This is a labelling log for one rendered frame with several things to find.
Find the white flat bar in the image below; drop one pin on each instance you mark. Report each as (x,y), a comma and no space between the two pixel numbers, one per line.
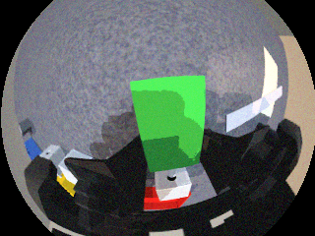
(238,117)

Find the yellow block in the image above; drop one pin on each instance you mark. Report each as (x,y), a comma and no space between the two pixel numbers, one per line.
(66,184)

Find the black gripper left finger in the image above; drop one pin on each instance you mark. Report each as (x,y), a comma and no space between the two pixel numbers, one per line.
(125,170)

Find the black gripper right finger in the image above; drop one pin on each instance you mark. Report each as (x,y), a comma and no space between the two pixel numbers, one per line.
(221,155)

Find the blue tray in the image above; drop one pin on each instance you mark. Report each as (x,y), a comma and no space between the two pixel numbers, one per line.
(32,149)

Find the red tray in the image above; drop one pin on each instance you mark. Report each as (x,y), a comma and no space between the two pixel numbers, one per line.
(152,202)

